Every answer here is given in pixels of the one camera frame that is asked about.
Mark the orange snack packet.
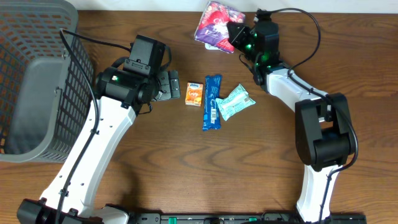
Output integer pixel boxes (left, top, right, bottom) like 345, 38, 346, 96
185, 82, 203, 106

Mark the purple sanitary pad pack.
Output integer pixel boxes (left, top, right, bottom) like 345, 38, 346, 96
194, 1, 246, 54

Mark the blue Oreo cookie pack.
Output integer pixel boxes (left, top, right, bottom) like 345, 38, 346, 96
202, 74, 222, 131

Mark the mint green wipes pack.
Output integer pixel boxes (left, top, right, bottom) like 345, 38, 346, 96
216, 84, 256, 121

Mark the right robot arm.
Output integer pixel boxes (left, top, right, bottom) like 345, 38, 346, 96
226, 21, 358, 223

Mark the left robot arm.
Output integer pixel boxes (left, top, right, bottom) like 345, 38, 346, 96
17, 67, 180, 223

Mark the white barcode scanner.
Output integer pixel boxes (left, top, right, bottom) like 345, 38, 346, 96
205, 43, 219, 50

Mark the grey plastic mesh basket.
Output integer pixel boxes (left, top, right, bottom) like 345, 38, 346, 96
1, 1, 93, 163

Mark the left black cable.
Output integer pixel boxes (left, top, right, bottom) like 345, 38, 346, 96
55, 27, 132, 224

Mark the black cable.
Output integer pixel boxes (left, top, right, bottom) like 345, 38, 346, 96
55, 27, 132, 224
267, 7, 359, 224

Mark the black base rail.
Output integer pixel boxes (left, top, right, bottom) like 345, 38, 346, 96
127, 210, 367, 224

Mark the right black cable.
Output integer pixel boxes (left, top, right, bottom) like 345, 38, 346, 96
267, 7, 359, 224

